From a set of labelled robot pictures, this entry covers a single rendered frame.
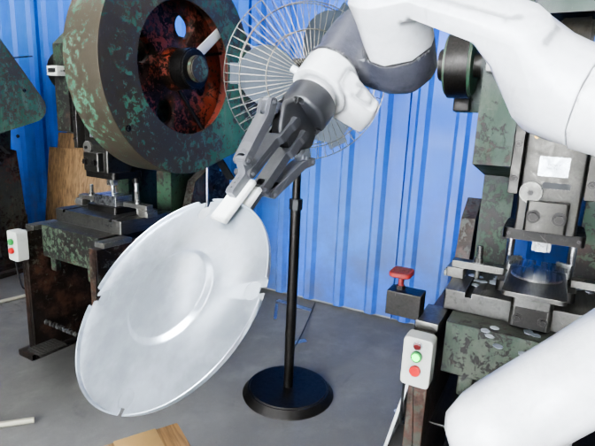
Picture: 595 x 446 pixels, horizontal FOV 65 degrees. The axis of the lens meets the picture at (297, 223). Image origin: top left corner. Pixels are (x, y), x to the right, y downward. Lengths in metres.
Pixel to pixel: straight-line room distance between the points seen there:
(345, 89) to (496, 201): 1.06
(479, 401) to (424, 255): 2.13
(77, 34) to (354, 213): 1.75
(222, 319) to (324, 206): 2.41
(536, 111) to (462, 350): 0.90
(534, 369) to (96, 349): 0.54
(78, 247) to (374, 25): 1.78
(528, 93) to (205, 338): 0.44
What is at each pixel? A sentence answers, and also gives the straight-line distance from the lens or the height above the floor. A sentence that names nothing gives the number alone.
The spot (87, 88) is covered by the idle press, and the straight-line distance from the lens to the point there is 1.78.
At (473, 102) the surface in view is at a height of 1.23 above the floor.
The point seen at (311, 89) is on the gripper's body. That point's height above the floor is 1.20.
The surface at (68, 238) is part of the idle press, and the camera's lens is 2.26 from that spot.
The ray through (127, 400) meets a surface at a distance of 0.57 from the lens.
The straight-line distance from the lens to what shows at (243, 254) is 0.56.
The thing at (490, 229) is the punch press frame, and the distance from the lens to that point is 1.69.
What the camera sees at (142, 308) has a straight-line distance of 0.62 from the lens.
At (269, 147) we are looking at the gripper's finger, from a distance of 0.64.
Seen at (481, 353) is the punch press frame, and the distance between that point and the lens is 1.37.
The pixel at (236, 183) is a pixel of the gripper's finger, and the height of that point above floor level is 1.07.
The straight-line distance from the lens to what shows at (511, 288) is 1.27.
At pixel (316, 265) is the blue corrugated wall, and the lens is 3.01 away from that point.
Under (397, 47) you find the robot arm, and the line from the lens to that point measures 0.67.
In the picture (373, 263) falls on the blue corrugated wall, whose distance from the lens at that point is 2.82.
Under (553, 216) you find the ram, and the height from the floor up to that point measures 0.94.
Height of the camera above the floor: 1.16
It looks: 13 degrees down
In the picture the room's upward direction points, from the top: 2 degrees clockwise
